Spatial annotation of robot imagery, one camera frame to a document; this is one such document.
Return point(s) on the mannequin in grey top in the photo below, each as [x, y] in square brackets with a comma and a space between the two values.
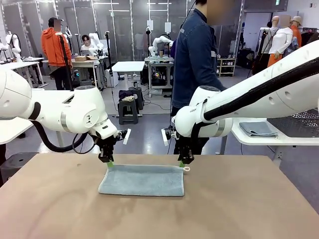
[274, 27]

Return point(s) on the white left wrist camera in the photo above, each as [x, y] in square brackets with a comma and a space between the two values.
[127, 136]

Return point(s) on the slim black tripod stand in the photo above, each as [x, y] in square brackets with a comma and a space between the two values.
[109, 54]

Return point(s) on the white side table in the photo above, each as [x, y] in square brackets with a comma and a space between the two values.
[249, 142]

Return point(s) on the cardboard box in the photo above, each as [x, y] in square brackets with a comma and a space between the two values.
[83, 58]

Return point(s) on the wooden shelf rack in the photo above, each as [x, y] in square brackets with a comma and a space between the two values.
[226, 65]

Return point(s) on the black stool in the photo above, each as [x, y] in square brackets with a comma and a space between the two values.
[139, 97]

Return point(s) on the pile of dark clothes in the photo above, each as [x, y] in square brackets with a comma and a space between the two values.
[125, 95]

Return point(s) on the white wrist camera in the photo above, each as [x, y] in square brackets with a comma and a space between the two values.
[164, 138]
[127, 136]

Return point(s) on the dark perforated basket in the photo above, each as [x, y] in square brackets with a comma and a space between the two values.
[294, 124]

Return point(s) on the person in denim jacket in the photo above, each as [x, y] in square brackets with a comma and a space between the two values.
[192, 62]

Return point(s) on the blue towel with loop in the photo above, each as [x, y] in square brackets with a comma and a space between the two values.
[144, 179]

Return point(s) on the dark hanging garment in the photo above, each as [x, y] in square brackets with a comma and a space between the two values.
[309, 38]

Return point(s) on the grey robot bench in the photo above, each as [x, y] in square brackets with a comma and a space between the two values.
[159, 59]

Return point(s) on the mannequin in orange with hat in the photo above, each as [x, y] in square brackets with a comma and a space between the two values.
[296, 32]

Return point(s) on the seated person in white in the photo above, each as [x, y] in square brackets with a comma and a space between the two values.
[87, 47]

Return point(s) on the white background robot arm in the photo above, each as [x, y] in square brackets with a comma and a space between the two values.
[96, 41]
[155, 42]
[15, 44]

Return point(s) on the person in orange hoodie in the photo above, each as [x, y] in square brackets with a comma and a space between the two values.
[52, 47]

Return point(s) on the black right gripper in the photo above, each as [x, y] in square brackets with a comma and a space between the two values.
[185, 147]

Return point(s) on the white background table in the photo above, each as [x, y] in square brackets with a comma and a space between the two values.
[128, 66]

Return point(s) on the stack of folded towels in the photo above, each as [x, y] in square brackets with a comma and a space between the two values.
[258, 129]

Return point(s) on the grey stool holding clothes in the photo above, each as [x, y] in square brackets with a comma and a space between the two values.
[128, 110]

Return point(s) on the person's right forearm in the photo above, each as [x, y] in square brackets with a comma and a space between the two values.
[211, 81]

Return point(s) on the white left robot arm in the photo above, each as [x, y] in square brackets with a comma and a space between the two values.
[82, 112]

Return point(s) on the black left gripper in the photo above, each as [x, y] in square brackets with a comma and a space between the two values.
[107, 145]

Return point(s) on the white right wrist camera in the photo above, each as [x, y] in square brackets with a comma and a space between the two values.
[164, 138]

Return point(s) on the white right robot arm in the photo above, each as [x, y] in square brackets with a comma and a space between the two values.
[286, 99]

